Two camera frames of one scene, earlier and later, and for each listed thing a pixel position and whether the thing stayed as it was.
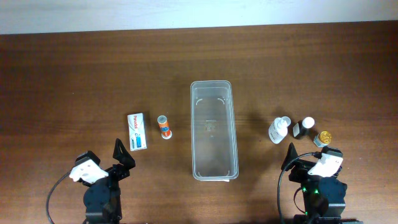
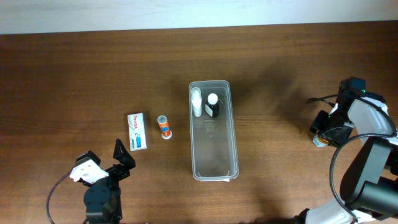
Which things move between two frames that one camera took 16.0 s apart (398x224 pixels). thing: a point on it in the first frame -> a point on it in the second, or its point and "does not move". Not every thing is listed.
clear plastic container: x=214 y=145 does not move
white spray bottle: x=278 y=129 -> x=196 y=101
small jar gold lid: x=322 y=139 does not move
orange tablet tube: x=164 y=126 does not move
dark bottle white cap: x=304 y=127 -> x=212 y=106
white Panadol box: x=137 y=136 does not move
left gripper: x=115 y=172 does not move
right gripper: x=298 y=171 -> x=330 y=132
